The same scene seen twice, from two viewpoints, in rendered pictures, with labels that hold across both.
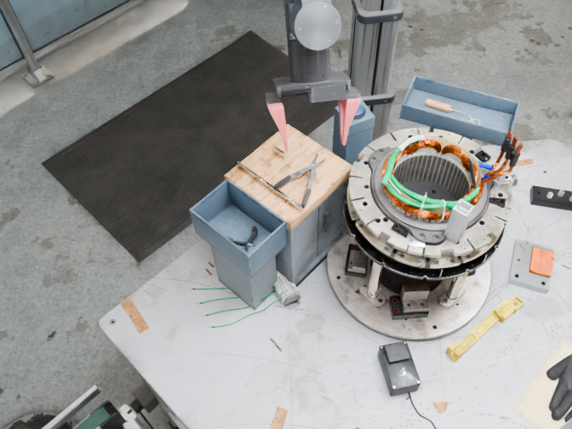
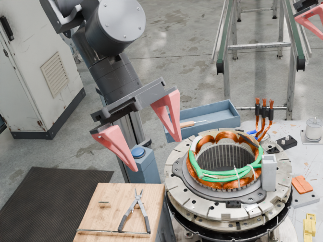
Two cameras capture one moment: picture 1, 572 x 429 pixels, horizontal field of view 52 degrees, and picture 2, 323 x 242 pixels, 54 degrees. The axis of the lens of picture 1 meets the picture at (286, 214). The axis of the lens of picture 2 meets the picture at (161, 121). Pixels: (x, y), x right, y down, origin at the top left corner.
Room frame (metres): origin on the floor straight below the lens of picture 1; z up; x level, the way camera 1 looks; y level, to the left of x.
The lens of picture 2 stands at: (0.25, 0.10, 1.69)
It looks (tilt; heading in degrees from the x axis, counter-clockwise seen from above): 35 degrees down; 333
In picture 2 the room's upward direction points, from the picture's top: 12 degrees counter-clockwise
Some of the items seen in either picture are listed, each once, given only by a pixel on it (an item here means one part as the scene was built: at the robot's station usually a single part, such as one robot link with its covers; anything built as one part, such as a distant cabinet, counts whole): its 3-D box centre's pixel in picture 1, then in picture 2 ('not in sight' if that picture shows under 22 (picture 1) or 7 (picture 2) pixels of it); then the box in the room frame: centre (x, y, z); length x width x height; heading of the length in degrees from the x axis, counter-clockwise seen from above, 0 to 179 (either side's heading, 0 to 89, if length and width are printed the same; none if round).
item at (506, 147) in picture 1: (510, 151); (264, 111); (0.70, -0.41, 1.21); 0.04 x 0.04 x 0.03; 49
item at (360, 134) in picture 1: (351, 147); (145, 181); (0.99, -0.17, 0.91); 0.07 x 0.07 x 0.25; 23
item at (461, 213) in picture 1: (459, 221); (268, 172); (0.60, -0.31, 1.14); 0.03 x 0.03 x 0.09; 49
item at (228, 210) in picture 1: (243, 253); not in sight; (0.68, 0.10, 0.92); 0.17 x 0.11 x 0.28; 46
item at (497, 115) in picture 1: (448, 145); (203, 147); (0.97, -0.41, 0.92); 0.25 x 0.11 x 0.28; 65
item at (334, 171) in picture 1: (288, 174); (121, 216); (0.79, -0.01, 1.05); 0.20 x 0.19 x 0.02; 136
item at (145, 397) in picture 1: (145, 398); not in sight; (0.57, 0.43, 0.33); 0.06 x 0.04 x 0.06; 43
